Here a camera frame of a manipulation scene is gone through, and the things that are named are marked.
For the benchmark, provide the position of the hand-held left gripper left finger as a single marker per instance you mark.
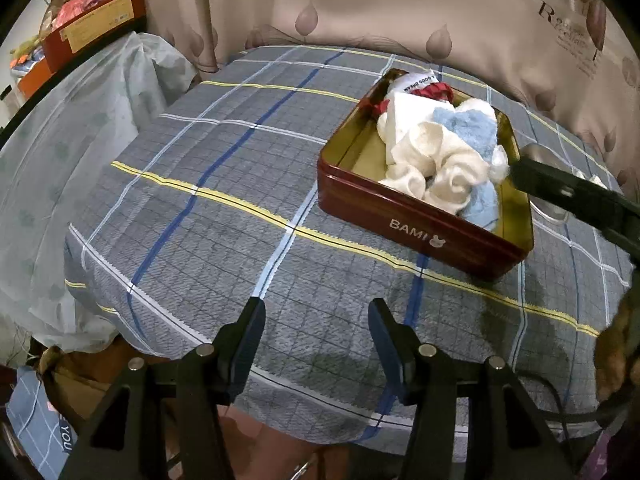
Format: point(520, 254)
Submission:
point(247, 347)

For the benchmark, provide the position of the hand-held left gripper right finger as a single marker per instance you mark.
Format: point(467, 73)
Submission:
point(387, 347)

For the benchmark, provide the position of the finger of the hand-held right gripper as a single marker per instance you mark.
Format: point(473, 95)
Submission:
point(560, 187)

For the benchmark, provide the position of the white fluffy sock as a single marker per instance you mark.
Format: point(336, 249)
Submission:
point(595, 181)
point(500, 160)

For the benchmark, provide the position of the red tin box gold inside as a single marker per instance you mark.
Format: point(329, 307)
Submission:
point(400, 220)

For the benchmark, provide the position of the person's right forearm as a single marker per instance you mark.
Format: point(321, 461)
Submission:
point(620, 350)

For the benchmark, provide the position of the metal cup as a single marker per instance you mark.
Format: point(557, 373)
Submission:
point(537, 151)

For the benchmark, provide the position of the grey plaid bed sheet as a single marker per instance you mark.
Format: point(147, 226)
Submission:
point(225, 210)

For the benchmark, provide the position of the brown bag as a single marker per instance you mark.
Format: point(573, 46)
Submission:
point(75, 385)

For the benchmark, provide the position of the blue printed cloth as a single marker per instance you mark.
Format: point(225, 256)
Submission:
point(37, 420)

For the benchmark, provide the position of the beige leaf print curtain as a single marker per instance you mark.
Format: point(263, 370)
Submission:
point(400, 0)

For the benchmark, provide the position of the white translucent plastic cover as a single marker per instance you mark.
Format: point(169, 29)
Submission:
point(65, 150)

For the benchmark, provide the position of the orange box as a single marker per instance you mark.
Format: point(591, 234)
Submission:
point(32, 77)

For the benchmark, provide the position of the red cardboard box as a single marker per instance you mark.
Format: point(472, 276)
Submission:
point(95, 25)

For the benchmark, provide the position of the pink mesh bag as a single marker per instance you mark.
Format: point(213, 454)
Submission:
point(75, 7)

